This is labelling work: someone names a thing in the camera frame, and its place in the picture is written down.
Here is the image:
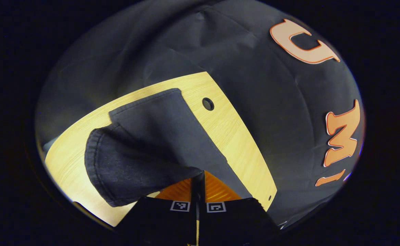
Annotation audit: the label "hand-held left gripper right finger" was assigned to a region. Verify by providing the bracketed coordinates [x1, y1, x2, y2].
[200, 170, 280, 246]

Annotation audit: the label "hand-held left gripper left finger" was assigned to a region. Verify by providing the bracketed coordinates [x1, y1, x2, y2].
[116, 173, 200, 246]

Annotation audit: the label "dark blue jeans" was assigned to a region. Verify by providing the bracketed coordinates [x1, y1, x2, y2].
[84, 88, 255, 208]

